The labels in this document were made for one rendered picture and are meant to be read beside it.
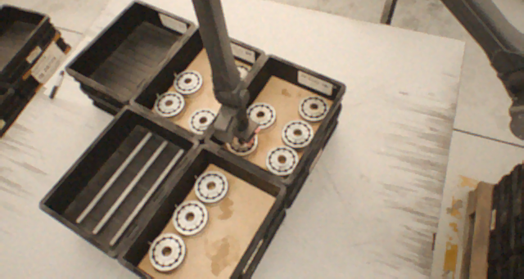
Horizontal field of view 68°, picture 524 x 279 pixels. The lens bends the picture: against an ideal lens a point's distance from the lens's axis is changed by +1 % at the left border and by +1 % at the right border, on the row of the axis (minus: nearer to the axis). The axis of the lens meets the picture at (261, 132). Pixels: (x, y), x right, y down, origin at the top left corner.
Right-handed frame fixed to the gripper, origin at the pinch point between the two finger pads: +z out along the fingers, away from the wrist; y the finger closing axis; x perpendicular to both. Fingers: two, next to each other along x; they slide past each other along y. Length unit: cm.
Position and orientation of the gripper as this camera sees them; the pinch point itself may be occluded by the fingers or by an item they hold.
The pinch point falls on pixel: (241, 137)
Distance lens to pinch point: 124.4
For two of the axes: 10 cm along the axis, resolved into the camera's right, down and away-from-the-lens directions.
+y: 8.1, 4.8, -3.3
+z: 0.6, 4.9, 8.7
